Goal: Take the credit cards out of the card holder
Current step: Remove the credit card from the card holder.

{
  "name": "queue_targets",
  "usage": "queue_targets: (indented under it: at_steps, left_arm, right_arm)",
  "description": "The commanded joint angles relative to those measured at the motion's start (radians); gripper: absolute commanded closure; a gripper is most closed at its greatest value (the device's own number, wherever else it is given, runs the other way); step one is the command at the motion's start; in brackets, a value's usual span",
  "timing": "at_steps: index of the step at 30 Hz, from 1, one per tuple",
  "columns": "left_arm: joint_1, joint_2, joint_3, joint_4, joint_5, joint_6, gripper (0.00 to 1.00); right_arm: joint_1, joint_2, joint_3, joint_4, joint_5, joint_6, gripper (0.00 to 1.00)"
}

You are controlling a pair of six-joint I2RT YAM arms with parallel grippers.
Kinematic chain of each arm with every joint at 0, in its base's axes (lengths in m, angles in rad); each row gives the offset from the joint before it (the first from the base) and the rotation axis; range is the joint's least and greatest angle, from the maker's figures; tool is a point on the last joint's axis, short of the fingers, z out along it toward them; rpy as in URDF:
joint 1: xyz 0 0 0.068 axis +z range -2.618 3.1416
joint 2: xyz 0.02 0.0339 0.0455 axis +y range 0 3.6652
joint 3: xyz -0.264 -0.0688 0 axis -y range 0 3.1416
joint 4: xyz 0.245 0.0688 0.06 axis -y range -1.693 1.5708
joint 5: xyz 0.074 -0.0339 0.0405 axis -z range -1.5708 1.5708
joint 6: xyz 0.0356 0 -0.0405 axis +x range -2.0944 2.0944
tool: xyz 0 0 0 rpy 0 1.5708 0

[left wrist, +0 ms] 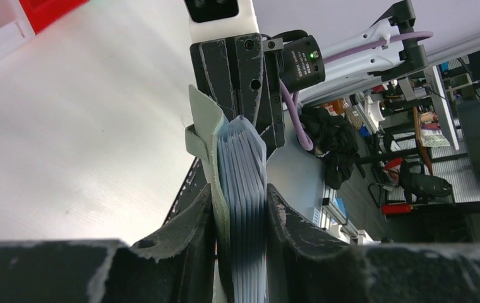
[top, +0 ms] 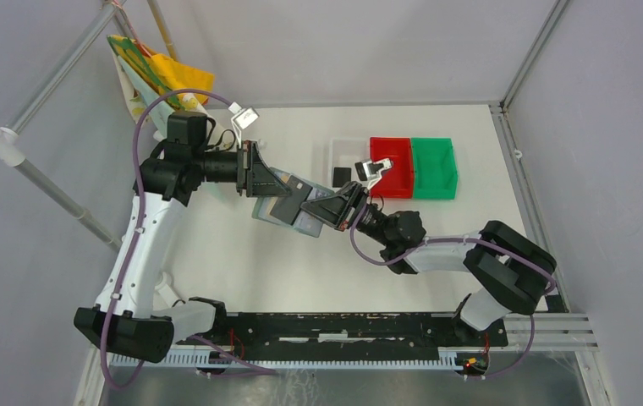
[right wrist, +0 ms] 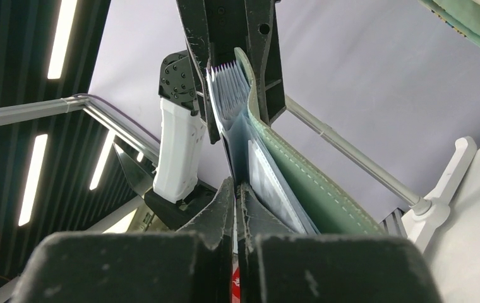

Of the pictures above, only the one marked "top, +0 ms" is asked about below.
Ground green leather card holder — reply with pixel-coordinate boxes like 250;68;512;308
251;167;337;239

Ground white pipe pole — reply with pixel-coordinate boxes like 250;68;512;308
0;127;122;252

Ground clear plastic bin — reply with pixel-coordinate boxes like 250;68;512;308
327;138;371;189

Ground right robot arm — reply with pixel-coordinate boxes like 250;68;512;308
300;182;558;345

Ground patterned cloth bags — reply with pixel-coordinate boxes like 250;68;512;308
107;35;215;141

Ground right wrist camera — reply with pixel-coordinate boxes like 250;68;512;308
354;158;393;190

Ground red plastic bin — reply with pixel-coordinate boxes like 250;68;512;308
370;137;415;200

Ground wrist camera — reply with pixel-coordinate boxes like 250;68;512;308
228;102;259;145
354;158;393;190

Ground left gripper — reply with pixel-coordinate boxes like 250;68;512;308
195;140;293;198

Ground dark grey credit card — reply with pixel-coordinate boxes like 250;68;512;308
270;175;312;226

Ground green plastic bin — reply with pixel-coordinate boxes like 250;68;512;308
410;138;459;200

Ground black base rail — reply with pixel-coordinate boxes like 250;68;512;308
201;312;508;362

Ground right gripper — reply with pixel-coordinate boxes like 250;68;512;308
300;181;392;247

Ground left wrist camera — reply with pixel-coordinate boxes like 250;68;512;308
228;102;259;145

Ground black credit card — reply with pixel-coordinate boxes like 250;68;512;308
332;167;353;189

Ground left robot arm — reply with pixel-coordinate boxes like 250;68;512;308
74;112;291;363

